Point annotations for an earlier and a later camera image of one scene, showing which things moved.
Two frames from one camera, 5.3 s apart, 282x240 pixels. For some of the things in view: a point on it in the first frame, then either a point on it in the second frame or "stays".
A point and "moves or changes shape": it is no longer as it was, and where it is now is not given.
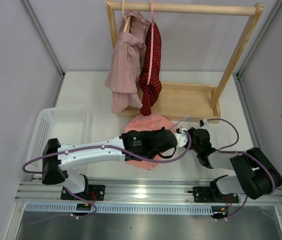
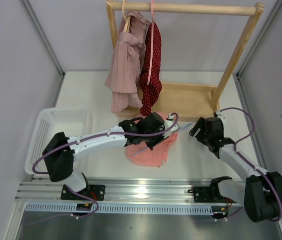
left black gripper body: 145,134 -> 150,141
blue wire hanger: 179,121 moves or changes shape
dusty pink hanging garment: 123,76 stays
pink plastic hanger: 151,40 stays
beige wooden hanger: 127,20 stays
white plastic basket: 69,125 stays
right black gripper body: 195,148 -> 207,134
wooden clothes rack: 186,101 stays
